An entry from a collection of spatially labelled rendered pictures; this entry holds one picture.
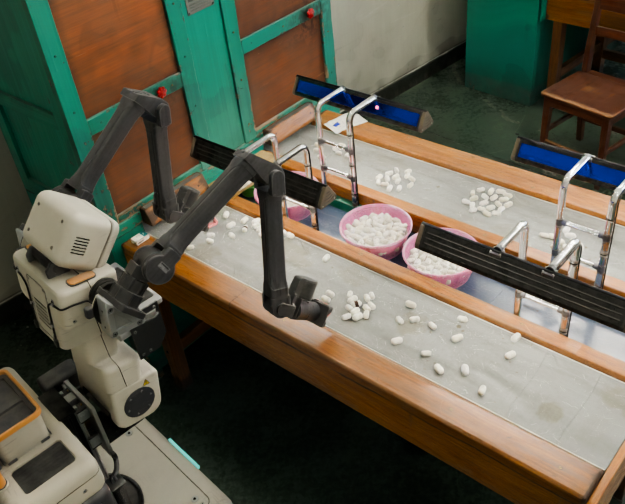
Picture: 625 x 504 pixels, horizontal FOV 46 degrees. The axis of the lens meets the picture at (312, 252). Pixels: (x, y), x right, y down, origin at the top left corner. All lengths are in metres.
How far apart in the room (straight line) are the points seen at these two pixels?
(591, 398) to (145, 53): 1.82
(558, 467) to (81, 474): 1.22
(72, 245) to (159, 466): 1.05
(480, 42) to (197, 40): 2.69
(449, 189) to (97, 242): 1.49
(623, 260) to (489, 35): 2.73
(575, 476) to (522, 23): 3.43
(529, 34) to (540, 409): 3.18
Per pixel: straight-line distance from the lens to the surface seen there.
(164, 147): 2.34
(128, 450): 2.77
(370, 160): 3.12
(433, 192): 2.90
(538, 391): 2.17
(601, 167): 2.43
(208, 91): 2.94
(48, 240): 1.95
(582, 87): 4.34
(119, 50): 2.65
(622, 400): 2.20
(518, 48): 5.00
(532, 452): 2.01
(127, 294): 1.86
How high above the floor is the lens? 2.37
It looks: 38 degrees down
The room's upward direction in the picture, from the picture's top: 7 degrees counter-clockwise
